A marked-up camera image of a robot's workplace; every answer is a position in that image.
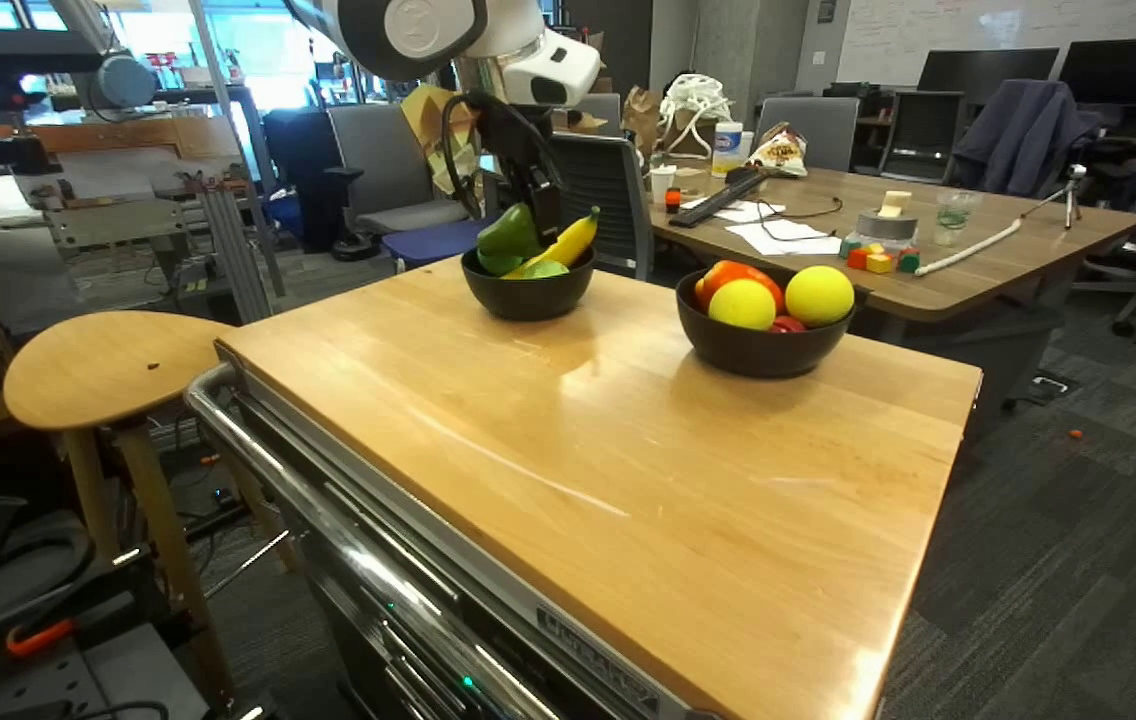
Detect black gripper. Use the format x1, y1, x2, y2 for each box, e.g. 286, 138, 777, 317
439, 93, 576, 222

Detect green pear toy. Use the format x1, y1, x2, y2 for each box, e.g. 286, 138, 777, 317
476, 205, 540, 278

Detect yellow banana toy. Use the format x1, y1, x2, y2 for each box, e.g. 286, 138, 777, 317
540, 218, 602, 269

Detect light green bumpy ball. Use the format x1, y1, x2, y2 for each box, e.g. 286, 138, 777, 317
506, 261, 572, 280

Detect yellow ball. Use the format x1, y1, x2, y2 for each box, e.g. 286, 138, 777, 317
710, 280, 777, 333
783, 264, 856, 325

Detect red orange bell pepper toy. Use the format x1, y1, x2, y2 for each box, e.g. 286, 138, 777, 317
695, 261, 783, 307

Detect red radish toy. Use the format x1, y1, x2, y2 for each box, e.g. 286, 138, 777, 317
773, 317, 810, 338

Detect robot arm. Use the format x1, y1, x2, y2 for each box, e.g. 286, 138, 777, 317
286, 0, 605, 214

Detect grey office chair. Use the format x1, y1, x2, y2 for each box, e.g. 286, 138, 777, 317
552, 133, 654, 280

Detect near black bowl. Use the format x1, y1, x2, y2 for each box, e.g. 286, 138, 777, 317
462, 253, 593, 325

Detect black bowl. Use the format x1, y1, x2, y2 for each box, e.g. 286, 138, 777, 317
675, 278, 847, 382
462, 253, 593, 325

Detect white paper sheet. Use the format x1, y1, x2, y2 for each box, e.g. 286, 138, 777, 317
732, 222, 841, 258

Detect far black bowl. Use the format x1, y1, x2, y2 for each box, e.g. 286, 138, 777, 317
675, 278, 847, 382

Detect coloured toy blocks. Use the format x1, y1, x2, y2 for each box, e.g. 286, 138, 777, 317
843, 246, 919, 278

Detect left wooden desk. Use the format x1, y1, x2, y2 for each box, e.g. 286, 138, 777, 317
649, 170, 1136, 325

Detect round wooden stool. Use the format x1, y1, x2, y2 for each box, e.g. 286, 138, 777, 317
5, 311, 233, 699

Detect clear plastic container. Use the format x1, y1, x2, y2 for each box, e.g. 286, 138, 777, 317
938, 191, 978, 230

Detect steel cart handle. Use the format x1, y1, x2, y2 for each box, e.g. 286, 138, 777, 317
188, 370, 558, 720

